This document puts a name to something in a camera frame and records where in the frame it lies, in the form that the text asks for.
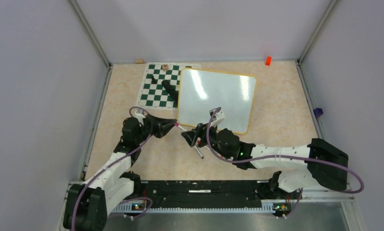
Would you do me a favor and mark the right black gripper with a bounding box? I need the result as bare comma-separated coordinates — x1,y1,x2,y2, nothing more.
182,120,231,159

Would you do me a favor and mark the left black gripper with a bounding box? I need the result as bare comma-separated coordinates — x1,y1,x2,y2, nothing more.
135,114,177,144

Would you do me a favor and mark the purple whiteboard marker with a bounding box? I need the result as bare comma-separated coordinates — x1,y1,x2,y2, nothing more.
174,123,188,131

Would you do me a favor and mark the yellow framed whiteboard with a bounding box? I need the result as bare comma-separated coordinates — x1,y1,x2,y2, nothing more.
177,68,256,134

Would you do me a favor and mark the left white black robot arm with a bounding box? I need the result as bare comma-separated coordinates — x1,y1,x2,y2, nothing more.
63,114,177,231

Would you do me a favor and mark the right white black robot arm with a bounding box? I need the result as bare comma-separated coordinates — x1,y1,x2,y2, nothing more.
181,124,348,198

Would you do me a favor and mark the blue whiteboard marker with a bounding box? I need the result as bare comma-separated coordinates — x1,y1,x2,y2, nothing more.
194,146,204,159

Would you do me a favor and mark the green white chessboard mat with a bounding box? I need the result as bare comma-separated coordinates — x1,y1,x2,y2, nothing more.
135,62,201,110

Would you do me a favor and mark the small black chess pawn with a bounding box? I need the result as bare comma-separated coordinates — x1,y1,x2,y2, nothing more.
151,75,158,85

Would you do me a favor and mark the orange red block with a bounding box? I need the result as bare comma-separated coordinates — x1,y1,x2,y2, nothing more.
265,56,272,66

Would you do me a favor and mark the purple block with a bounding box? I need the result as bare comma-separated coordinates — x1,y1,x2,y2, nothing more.
313,108,324,118

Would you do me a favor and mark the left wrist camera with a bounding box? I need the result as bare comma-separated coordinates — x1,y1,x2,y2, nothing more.
134,114,146,125

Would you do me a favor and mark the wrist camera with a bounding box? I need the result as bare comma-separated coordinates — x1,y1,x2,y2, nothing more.
134,114,146,125
209,108,225,127

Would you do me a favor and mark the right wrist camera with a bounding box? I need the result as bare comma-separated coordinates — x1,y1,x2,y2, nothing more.
209,108,225,127

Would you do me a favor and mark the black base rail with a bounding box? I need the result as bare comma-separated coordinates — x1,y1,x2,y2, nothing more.
132,180,275,209

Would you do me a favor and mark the wooden block on wall edge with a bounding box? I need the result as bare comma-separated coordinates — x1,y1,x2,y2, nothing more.
134,59,145,64

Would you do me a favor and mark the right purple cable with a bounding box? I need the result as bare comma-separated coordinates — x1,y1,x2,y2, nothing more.
206,106,365,220

